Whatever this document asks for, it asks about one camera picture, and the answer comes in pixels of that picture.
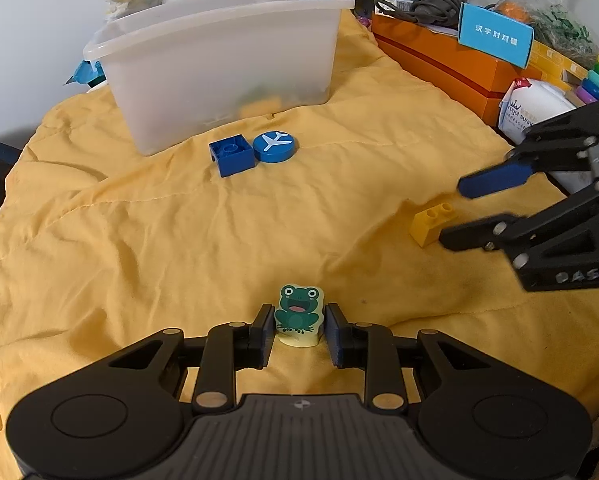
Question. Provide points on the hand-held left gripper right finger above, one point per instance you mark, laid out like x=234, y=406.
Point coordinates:
x=335, y=335

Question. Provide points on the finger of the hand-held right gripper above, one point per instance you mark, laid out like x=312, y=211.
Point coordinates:
x=494, y=180
x=469, y=237

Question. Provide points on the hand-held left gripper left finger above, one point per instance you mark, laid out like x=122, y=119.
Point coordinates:
x=265, y=335

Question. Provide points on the green frog block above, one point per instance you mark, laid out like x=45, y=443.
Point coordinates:
x=299, y=315

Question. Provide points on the yellow building brick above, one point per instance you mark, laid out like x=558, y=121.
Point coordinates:
x=432, y=225

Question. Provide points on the translucent white plastic bin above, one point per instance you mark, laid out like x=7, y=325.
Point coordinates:
x=219, y=75

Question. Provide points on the yellow box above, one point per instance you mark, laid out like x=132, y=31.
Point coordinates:
x=554, y=65

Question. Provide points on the bag of green pieces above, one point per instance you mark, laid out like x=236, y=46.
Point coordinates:
x=564, y=30

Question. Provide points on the orange cardboard box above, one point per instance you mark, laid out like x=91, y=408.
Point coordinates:
x=429, y=60

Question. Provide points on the light blue card box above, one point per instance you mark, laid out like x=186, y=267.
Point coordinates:
x=494, y=35

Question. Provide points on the yellow quilted blanket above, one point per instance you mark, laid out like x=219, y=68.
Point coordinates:
x=129, y=235

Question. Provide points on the dark blue building brick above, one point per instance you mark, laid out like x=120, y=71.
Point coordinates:
x=234, y=157

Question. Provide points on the blue round airplane disc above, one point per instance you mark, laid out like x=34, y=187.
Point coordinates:
x=275, y=147

